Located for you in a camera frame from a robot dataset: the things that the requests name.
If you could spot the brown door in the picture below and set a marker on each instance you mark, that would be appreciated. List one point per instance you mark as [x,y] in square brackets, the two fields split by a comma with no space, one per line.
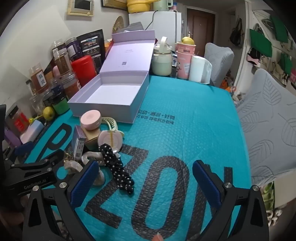
[200,25]

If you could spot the clear hair claw with cat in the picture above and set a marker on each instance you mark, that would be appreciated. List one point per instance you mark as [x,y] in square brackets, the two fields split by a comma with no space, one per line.
[67,154]

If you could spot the black polka dot scrunchie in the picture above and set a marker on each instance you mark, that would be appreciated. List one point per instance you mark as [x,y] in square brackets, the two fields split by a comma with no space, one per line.
[118,164]

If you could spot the beige marbled hair claw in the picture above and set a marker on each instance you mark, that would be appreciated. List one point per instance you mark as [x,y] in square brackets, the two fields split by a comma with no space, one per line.
[92,158]

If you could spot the brown labelled clear jar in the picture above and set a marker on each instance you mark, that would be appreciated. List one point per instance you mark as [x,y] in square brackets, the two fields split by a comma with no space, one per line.
[62,61]

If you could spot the green electric kettle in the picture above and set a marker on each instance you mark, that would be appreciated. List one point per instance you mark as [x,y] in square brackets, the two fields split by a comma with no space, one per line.
[161,4]

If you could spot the green bag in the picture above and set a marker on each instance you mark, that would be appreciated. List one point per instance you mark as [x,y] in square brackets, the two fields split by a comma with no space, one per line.
[279,27]
[260,44]
[285,62]

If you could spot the yellow pear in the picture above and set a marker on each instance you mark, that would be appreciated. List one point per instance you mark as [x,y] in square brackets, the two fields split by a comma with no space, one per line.
[188,40]

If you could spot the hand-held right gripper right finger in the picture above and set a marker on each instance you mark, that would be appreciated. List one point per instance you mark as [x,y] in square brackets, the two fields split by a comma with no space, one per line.
[205,185]

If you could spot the empty clear jar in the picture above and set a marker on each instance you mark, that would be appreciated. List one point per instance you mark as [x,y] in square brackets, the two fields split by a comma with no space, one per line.
[37,103]

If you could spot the cream hair claw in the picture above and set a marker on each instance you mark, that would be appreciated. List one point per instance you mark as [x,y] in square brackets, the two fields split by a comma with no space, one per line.
[70,167]

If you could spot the red labelled jar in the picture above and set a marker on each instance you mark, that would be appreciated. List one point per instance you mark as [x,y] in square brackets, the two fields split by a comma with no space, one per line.
[16,119]

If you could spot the wall intercom panel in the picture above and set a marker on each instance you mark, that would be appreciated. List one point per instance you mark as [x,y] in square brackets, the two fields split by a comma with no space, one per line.
[81,7]

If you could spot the black hanging bag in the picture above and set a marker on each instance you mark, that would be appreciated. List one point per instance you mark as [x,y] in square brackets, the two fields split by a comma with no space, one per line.
[237,32]

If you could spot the white labelled orange jar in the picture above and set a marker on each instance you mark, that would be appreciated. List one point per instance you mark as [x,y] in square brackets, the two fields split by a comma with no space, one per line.
[39,77]

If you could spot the small yellow-green fruit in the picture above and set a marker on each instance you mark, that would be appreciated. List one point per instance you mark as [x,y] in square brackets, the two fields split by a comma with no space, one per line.
[48,113]

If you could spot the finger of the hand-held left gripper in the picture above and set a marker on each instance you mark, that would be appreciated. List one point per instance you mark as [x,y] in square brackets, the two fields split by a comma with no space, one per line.
[23,147]
[46,163]

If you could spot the lavender gift box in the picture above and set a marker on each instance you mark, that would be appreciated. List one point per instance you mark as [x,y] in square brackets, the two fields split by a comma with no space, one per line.
[115,92]

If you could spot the pale green hair claw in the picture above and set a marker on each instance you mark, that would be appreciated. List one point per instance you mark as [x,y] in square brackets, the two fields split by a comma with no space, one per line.
[113,122]

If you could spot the small clear jar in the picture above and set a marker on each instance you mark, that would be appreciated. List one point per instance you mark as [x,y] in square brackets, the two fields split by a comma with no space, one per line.
[55,85]

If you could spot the purple labelled jar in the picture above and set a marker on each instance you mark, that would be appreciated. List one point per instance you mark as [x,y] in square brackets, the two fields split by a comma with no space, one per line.
[73,47]

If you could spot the purple packet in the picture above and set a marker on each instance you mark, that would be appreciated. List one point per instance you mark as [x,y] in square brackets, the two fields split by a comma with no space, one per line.
[11,138]

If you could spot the black printed pouch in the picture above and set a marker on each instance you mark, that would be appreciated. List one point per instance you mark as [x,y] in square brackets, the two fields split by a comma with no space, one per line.
[92,44]

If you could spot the clear jar orange contents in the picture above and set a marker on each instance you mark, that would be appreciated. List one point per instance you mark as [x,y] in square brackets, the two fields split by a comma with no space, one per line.
[70,85]

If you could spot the yellow pot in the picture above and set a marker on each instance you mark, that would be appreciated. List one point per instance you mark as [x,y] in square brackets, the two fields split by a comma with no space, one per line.
[138,5]

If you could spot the pink round case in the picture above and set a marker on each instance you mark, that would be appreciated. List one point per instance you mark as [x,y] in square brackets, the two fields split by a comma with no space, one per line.
[90,119]

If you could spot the white paper roll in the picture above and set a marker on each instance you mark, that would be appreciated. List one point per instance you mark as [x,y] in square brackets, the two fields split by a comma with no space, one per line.
[200,69]

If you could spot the woven fan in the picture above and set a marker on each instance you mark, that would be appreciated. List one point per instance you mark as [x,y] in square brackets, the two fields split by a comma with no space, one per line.
[118,23]

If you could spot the pink panda paper cup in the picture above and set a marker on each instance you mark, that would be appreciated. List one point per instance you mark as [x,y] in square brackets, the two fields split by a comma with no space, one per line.
[183,66]

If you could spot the grey quilted chair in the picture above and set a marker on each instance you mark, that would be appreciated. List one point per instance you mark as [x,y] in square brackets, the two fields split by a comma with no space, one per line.
[266,120]
[218,62]

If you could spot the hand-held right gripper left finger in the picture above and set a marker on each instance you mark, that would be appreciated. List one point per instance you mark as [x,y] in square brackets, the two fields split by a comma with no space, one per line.
[84,185]

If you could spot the white fridge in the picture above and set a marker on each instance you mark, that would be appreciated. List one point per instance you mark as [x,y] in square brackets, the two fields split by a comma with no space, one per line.
[161,23]

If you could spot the framed picture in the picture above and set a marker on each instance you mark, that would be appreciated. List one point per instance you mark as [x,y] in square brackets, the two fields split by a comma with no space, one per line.
[113,2]

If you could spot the small purple box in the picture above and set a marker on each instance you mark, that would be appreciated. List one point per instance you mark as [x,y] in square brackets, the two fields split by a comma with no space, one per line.
[78,143]

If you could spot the red canister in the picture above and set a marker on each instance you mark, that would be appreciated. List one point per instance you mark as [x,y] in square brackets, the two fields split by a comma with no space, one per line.
[83,69]

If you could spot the clear jar red-brown contents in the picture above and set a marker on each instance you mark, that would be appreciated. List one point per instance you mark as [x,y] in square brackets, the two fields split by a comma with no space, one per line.
[58,45]

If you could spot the gold box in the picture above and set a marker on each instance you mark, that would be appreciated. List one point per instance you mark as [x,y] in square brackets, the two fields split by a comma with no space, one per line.
[92,139]

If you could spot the pink bottle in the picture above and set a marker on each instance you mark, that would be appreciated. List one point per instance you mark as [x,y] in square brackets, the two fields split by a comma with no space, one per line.
[56,70]

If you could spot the green labelled jar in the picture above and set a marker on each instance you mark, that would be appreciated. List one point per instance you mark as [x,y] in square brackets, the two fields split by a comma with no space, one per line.
[59,104]

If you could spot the grey plastic bag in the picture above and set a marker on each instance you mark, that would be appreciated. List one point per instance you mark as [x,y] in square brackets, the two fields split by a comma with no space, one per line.
[136,26]

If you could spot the white rounded box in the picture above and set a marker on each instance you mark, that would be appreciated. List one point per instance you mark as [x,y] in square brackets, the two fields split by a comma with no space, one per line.
[32,131]

